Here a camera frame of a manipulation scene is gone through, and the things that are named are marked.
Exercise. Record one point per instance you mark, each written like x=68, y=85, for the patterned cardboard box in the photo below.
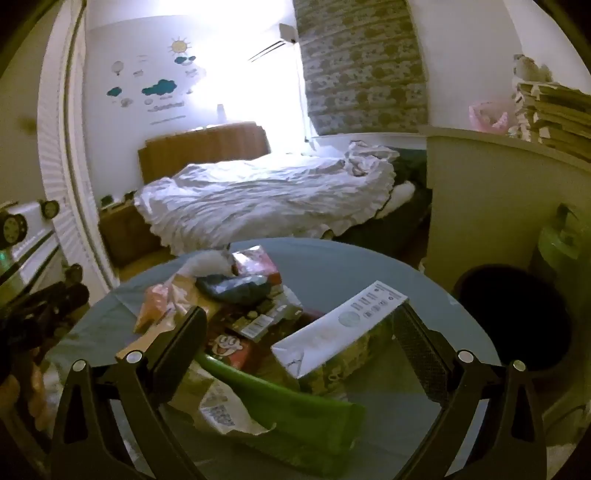
x=344, y=367

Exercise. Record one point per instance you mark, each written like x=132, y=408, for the black trash bin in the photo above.
x=508, y=314

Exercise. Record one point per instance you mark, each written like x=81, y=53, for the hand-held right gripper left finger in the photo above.
x=180, y=344

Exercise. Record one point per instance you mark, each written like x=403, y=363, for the dark blue packet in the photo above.
x=231, y=287

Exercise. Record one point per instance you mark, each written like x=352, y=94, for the small white bottle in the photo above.
x=220, y=113

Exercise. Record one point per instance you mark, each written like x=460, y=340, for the dark green cloth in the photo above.
x=411, y=166

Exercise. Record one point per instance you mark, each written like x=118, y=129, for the white air conditioner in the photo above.
x=277, y=44

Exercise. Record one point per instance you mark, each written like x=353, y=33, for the white tissue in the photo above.
x=207, y=265

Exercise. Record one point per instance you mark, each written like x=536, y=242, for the floral roman blind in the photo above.
x=360, y=64

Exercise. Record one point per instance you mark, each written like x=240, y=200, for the person's left hand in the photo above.
x=32, y=392

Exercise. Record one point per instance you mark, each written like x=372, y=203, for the pink plush toy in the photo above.
x=491, y=119

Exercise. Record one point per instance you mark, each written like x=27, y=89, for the long white printed box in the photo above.
x=341, y=323

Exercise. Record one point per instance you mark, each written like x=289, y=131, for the grey white plush toy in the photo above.
x=531, y=68

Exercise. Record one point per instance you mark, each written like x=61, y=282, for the wooden nightstand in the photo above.
x=124, y=230

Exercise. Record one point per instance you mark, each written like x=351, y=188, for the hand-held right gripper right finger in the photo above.
x=415, y=344

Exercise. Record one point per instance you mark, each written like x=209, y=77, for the silver suitcase with wheels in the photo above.
x=32, y=240

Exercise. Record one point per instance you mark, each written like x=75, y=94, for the red cartoon snack packet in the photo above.
x=228, y=347

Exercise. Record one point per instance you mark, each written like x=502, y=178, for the brown paper bag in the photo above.
x=141, y=341

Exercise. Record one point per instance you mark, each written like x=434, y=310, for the green plastic packet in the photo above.
x=300, y=410

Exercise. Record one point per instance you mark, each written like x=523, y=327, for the white cabinet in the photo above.
x=475, y=194

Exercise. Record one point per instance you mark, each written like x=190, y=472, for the bed with brown headboard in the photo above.
x=207, y=147

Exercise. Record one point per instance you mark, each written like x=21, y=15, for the dark box with barcode label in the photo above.
x=261, y=318

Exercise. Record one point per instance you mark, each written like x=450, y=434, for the white paper bag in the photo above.
x=221, y=406

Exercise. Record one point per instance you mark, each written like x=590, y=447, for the red pink box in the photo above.
x=254, y=264

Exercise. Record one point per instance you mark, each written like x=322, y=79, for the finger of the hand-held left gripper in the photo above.
x=60, y=297

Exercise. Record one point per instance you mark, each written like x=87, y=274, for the orange wrapper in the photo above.
x=152, y=305

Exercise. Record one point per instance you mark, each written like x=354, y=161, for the cloud and sun wall stickers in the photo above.
x=159, y=87

